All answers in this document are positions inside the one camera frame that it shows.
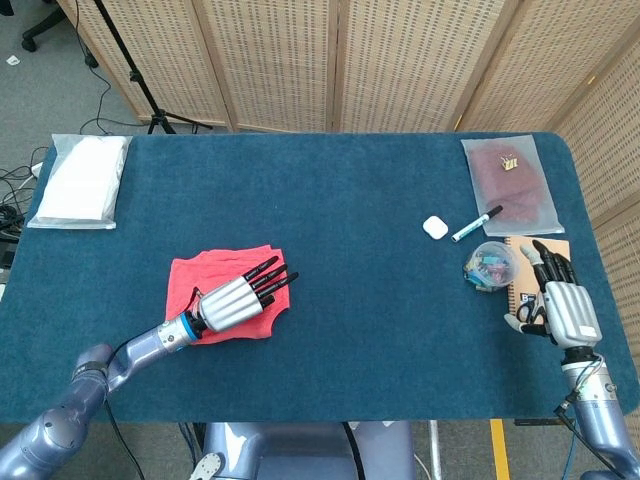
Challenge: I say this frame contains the silver table leg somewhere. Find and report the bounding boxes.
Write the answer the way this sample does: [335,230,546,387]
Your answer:
[429,421,444,480]

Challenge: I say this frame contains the green white marker pen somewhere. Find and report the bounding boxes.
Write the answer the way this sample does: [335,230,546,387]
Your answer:
[451,204,504,243]

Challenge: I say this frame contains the red cloth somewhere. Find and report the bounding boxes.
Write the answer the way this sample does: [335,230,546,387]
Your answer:
[166,243,293,347]

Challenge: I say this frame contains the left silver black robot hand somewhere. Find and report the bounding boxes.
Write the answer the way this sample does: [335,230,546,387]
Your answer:
[185,255,300,334]

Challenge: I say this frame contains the black tripod stand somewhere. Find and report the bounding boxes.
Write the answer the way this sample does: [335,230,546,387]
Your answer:
[92,0,214,135]

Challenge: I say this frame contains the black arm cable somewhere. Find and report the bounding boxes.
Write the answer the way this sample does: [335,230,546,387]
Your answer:
[552,394,621,480]
[102,342,136,480]

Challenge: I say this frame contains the brown spiral notebook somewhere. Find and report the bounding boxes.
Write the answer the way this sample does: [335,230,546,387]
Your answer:
[502,235,583,331]

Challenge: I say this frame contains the maroon garment in plastic bag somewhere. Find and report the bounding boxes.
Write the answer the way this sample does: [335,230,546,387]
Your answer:
[459,134,566,237]

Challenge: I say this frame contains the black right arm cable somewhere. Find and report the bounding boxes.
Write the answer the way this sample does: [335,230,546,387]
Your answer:
[552,394,621,480]

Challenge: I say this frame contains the blue-grey robot torso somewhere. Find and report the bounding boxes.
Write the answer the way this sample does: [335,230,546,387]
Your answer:
[189,422,416,480]

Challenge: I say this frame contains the blue carpet table cover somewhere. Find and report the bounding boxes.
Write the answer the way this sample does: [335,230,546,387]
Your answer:
[0,131,640,425]

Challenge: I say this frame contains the woven rattan folding screen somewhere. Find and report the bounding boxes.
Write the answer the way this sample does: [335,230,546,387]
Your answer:
[57,0,640,436]

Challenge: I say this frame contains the black handled scissors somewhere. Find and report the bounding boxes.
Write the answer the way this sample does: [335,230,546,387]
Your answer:
[517,289,550,326]

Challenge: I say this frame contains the white earbuds case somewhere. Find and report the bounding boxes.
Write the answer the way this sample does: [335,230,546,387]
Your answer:
[422,214,450,240]

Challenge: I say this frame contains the black office chair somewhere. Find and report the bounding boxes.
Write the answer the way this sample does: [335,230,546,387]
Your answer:
[20,0,100,69]

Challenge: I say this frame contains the black floor cable bundle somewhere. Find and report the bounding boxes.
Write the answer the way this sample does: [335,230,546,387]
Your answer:
[0,144,46,246]

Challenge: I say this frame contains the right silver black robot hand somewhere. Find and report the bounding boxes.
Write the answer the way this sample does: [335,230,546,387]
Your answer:
[503,239,604,349]

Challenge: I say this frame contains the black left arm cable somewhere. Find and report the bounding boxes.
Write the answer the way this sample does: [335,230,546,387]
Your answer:
[102,342,136,480]

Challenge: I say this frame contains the white garment in plastic bag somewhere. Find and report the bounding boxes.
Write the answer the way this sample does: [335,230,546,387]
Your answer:
[25,133,134,231]

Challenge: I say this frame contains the clear tub of binder clips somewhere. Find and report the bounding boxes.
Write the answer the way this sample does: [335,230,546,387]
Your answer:
[467,240,521,294]

